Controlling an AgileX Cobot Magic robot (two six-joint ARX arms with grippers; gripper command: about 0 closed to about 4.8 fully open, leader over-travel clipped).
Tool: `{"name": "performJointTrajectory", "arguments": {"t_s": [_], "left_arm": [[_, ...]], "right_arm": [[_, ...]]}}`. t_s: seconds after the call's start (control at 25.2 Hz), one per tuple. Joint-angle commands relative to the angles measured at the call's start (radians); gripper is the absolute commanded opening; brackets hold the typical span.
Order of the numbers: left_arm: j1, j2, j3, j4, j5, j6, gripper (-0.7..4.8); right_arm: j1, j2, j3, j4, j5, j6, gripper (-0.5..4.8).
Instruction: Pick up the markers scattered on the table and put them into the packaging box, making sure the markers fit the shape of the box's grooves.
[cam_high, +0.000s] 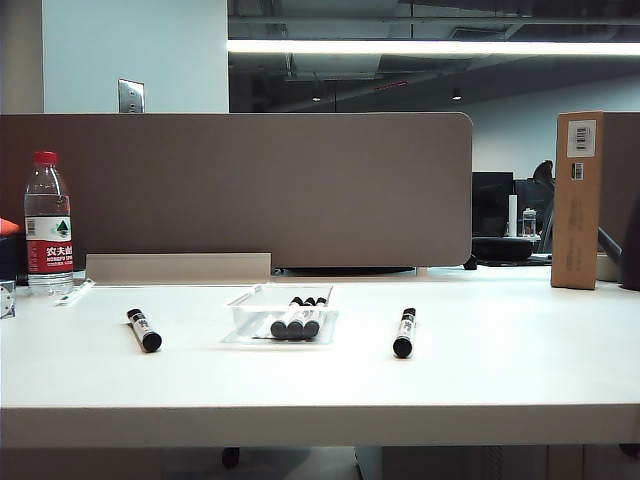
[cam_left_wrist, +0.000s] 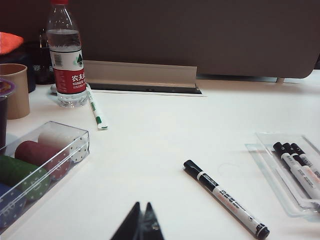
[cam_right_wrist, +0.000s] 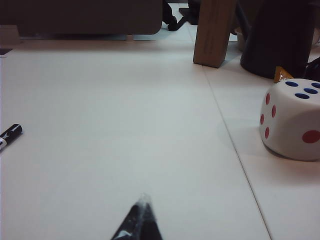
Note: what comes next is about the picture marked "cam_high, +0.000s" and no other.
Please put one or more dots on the clear dotted plastic box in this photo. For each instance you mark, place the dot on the clear dotted plastic box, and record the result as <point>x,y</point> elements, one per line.
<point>7,300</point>

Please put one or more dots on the orange object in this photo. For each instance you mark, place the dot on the orange object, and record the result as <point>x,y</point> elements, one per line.
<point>9,226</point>

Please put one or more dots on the black caster wheel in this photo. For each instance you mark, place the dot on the black caster wheel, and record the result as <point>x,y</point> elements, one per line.
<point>231,456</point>

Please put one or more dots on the small clear bottle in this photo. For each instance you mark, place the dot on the small clear bottle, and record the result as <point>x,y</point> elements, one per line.
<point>529,224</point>

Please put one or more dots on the long ceiling light strip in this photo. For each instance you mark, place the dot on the long ceiling light strip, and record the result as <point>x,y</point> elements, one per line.
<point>400,47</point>

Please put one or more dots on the metal wall switch plate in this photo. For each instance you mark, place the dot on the metal wall switch plate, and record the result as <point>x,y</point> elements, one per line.
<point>131,96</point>

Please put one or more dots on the black round flat object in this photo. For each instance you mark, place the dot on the black round flat object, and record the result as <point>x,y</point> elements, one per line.
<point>502,248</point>

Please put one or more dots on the brown desk partition panel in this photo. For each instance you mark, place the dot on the brown desk partition panel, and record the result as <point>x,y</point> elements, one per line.
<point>250,190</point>

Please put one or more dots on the red label water bottle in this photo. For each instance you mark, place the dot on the red label water bottle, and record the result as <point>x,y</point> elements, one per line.
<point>49,250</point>

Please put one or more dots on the white upright cylinder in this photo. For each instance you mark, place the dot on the white upright cylinder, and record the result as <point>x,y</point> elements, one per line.
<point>512,215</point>

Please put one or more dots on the black pendant spotlight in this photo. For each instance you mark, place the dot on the black pendant spotlight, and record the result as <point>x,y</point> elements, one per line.
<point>456,93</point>

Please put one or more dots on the dark office chair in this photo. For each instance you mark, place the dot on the dark office chair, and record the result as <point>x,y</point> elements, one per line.
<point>544,172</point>

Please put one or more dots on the brown side partition panel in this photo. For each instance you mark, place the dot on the brown side partition panel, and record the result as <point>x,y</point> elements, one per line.
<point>620,165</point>

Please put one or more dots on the tall brown cardboard box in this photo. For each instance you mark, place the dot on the tall brown cardboard box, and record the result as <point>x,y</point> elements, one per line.
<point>575,225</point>

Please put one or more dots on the clear plastic marker tray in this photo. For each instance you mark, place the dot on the clear plastic marker tray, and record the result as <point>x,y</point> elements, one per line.
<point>246,321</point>

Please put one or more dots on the dark blue object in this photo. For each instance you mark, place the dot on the dark blue object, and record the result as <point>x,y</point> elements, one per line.
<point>11,257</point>

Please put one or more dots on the black capped whiteboard marker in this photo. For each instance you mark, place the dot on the black capped whiteboard marker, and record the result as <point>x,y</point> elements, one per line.
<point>279,328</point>
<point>311,327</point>
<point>406,331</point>
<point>143,329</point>
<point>295,328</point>

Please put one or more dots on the black computer monitor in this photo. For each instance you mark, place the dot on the black computer monitor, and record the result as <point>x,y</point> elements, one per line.
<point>492,202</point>

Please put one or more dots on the white green wrapped pen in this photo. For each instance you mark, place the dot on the white green wrapped pen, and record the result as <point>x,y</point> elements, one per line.
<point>74,294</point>

